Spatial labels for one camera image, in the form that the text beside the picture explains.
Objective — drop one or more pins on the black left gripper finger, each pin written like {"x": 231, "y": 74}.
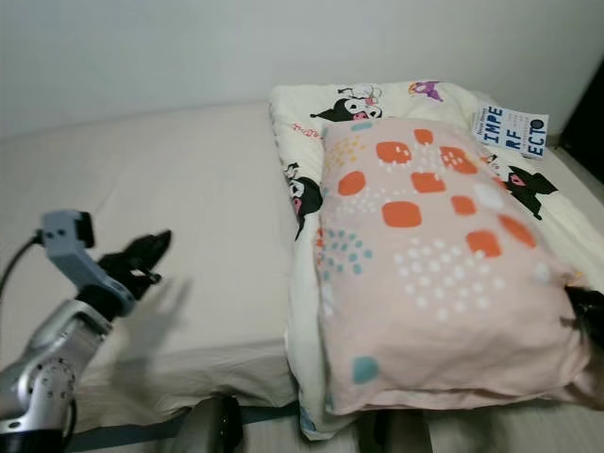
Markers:
{"x": 149, "y": 247}

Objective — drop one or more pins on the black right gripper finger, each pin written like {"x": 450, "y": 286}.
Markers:
{"x": 587, "y": 316}

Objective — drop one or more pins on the pink orange-patterned pillow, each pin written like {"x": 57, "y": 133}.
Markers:
{"x": 444, "y": 283}

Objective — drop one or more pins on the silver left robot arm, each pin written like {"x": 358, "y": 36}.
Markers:
{"x": 57, "y": 368}

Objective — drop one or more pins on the bed with white sheet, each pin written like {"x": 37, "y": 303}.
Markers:
{"x": 170, "y": 217}

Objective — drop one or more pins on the grey robot lower body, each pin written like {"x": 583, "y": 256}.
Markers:
{"x": 217, "y": 427}

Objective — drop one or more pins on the black wardrobe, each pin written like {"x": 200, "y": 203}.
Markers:
{"x": 585, "y": 132}

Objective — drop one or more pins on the cream cartoon-print comforter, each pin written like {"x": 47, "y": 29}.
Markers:
{"x": 302, "y": 123}

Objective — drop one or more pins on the white book blue lettering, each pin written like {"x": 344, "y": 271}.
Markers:
{"x": 510, "y": 130}

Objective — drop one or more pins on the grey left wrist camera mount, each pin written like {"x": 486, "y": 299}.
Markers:
{"x": 68, "y": 238}

